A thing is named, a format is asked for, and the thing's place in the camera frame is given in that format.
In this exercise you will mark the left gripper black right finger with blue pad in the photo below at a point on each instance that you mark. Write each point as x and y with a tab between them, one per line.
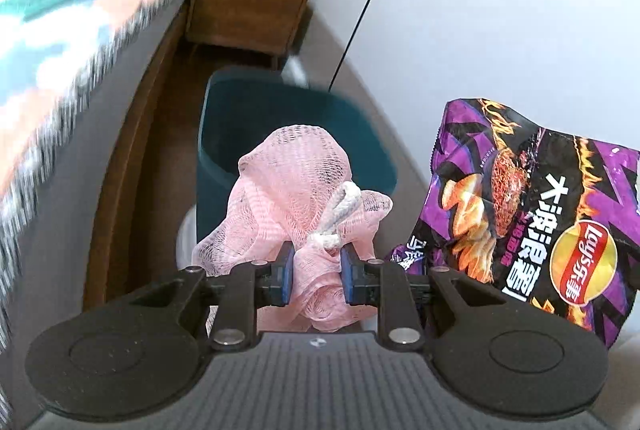
496	353

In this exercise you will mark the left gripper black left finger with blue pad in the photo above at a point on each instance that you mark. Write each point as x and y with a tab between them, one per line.
144	350

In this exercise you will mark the purple Lays chips bag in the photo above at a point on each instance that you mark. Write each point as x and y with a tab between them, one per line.
548	218

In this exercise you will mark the pink mesh bath sponge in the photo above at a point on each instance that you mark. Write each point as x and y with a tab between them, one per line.
257	226

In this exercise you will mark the dark teal trash bin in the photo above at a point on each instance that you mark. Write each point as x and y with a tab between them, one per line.
298	144

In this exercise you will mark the white round bin base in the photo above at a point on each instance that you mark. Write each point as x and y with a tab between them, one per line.
186	239

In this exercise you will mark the colourful fringed bed blanket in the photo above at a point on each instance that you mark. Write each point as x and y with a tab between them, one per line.
52	55

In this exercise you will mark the white wardrobe door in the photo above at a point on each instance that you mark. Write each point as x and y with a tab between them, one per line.
571	65

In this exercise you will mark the wooden nightstand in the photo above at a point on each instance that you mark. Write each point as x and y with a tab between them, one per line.
266	26

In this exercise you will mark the bed with grey frame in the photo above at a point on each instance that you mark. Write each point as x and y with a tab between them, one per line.
54	247

